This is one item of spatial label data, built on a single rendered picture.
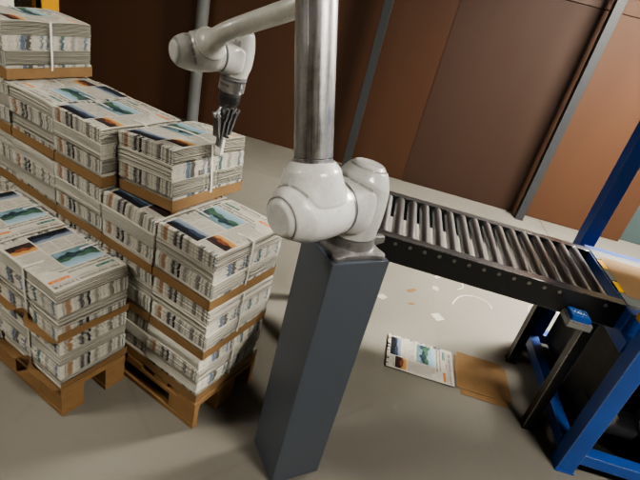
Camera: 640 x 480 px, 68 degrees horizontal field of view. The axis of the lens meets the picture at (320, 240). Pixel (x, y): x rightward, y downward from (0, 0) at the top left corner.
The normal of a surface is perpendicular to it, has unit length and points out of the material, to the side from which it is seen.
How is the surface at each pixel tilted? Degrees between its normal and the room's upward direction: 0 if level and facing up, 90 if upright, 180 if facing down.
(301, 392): 90
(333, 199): 71
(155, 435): 0
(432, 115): 90
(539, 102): 90
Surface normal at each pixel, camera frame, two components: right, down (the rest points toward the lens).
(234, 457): 0.22, -0.86
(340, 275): 0.43, 0.51
